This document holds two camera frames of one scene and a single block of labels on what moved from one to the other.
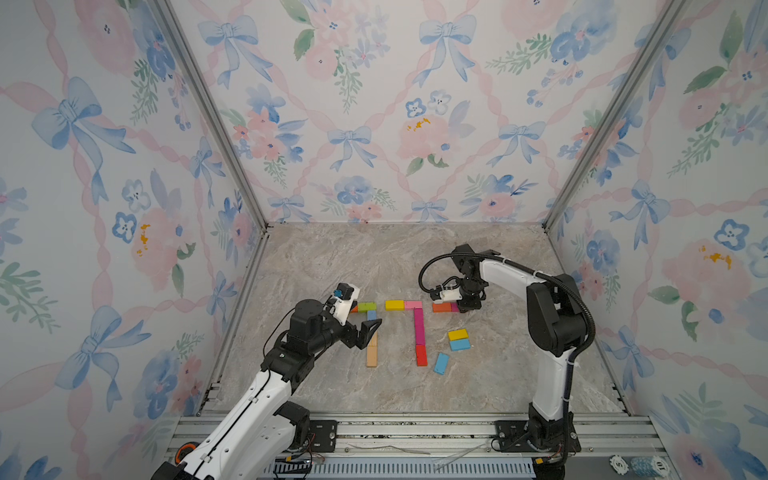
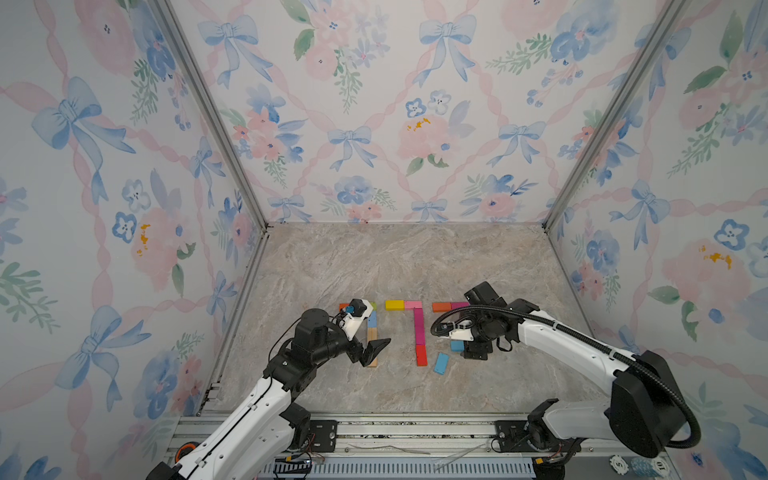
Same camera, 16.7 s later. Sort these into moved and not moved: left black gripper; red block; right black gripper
Moved: left black gripper; right black gripper
Not moved: red block
